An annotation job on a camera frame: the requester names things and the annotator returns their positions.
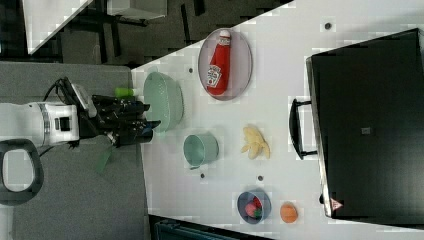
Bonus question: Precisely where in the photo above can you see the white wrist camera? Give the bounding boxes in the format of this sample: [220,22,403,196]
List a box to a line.
[71,83,97,118]

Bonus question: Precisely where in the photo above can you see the black toaster oven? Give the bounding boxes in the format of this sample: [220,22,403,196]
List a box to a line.
[305,28,424,229]

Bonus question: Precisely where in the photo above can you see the blue bowl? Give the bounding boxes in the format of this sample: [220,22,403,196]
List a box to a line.
[237,188,272,225]

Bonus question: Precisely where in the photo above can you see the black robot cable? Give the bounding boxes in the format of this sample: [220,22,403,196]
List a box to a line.
[42,77,73,103]

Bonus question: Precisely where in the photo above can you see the red ketchup bottle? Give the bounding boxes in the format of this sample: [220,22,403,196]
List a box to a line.
[207,30,231,96]

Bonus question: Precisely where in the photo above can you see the peeled yellow banana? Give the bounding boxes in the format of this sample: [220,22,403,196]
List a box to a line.
[241,126,271,160]

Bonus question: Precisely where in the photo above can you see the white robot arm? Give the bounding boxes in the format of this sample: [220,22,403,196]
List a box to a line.
[1,95,161,206]

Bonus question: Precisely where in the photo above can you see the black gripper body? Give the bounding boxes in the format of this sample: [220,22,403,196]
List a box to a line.
[79,95,147,147]

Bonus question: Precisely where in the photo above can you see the red strawberry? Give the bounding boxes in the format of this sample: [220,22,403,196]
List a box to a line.
[245,197,262,218]

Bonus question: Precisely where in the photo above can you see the orange fruit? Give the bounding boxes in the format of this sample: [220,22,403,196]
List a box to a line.
[280,202,298,223]

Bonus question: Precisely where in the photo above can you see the green colander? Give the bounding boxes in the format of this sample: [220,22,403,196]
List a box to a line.
[143,67,184,133]

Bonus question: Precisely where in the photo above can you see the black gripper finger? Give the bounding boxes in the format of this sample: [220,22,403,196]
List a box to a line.
[124,120,161,132]
[122,101,150,113]

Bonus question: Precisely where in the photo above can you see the green mug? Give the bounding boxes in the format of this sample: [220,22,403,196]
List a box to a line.
[183,132,219,170]

